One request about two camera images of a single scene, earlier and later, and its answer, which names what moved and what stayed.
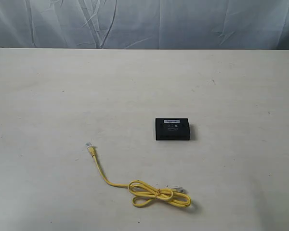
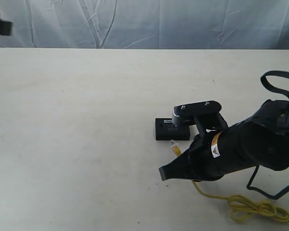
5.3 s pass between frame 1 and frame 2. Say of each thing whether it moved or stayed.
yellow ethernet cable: moved
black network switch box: stayed
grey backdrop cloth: stayed
